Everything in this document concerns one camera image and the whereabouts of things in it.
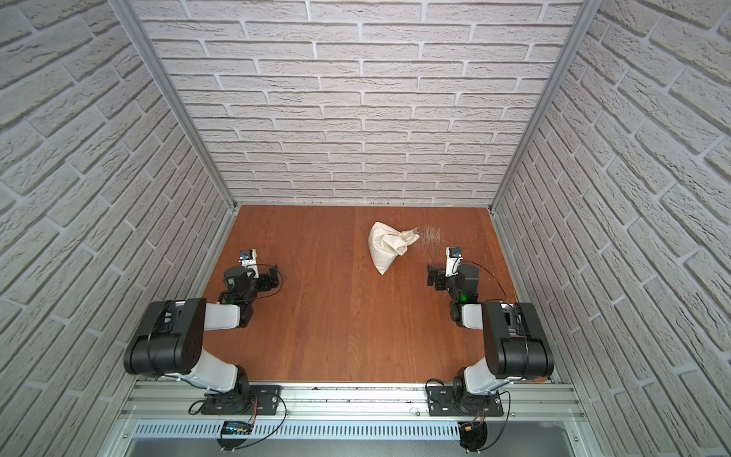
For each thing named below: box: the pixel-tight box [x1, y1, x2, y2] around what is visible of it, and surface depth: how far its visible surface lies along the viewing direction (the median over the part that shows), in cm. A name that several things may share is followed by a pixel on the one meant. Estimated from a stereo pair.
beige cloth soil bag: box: [368, 220, 420, 276], surface depth 98 cm
